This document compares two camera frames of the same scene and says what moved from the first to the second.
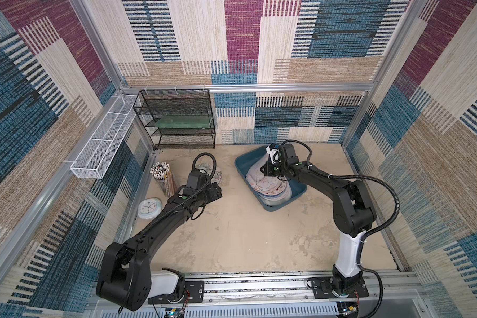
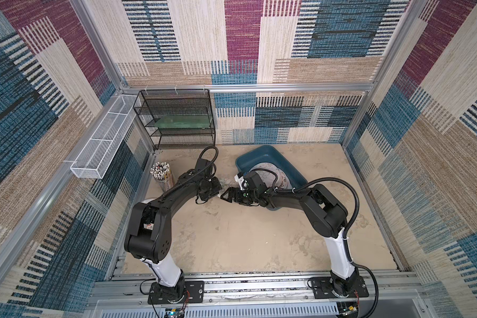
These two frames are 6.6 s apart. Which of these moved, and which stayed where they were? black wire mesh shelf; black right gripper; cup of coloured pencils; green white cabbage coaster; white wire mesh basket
Moved: green white cabbage coaster; black right gripper
Stayed: black wire mesh shelf; white wire mesh basket; cup of coloured pencils
